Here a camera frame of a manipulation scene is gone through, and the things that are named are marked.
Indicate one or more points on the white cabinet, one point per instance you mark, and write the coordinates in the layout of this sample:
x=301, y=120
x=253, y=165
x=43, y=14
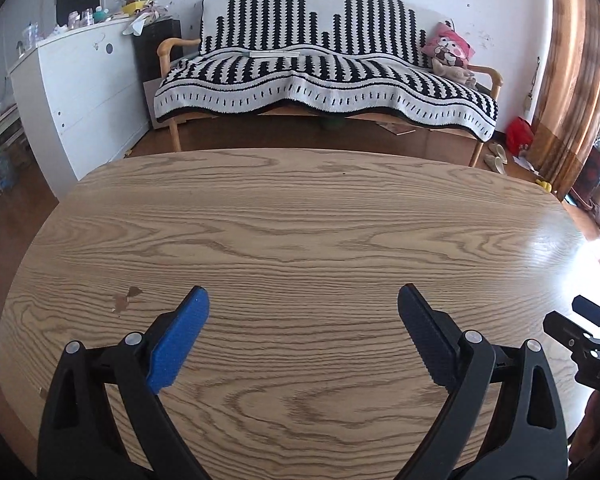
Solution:
x=80, y=90

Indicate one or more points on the pile of colourful clutter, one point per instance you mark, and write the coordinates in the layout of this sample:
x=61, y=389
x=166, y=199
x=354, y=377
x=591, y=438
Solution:
x=140, y=10

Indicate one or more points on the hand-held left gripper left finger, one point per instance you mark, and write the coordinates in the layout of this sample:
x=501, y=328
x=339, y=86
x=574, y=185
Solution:
x=177, y=345

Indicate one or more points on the person's right forearm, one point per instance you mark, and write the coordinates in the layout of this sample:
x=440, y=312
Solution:
x=595, y=430

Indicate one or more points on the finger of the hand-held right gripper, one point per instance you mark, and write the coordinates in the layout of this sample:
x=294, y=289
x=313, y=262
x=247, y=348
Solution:
x=597, y=311
x=562, y=329

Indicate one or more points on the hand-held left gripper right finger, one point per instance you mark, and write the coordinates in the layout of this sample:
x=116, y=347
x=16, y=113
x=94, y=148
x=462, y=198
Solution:
x=427, y=342

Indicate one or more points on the group of small bottles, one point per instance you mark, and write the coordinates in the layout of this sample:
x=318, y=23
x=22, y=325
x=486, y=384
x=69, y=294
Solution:
x=82, y=17

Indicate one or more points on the beige plush toy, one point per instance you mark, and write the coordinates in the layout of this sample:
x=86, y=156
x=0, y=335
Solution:
x=455, y=74

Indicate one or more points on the loose papers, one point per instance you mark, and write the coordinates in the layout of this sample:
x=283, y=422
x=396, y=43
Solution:
x=524, y=162

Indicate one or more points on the black speaker box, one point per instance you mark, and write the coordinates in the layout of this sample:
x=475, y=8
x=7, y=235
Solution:
x=155, y=52

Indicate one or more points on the sofa with striped blanket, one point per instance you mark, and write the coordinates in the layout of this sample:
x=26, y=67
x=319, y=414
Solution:
x=330, y=75

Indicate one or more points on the grey leaning board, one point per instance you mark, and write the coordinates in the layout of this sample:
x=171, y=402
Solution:
x=155, y=105

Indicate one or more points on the pink cartoon cushion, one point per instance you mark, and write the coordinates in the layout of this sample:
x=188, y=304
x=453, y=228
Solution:
x=447, y=46

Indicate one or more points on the red bag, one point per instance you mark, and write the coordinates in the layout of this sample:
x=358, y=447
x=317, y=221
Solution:
x=519, y=135

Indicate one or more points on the white side rack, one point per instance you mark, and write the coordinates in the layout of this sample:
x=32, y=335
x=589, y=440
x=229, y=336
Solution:
x=0, y=145

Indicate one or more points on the yellow toy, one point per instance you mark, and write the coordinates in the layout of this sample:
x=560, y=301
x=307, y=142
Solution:
x=545, y=186

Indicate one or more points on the flat cardboard piece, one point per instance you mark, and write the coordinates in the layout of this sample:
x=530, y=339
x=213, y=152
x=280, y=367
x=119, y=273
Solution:
x=400, y=128

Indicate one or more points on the brown curtain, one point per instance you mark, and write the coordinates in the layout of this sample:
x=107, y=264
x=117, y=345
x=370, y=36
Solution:
x=570, y=60

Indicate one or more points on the wooden sofa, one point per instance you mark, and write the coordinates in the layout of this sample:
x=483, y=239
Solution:
x=172, y=47

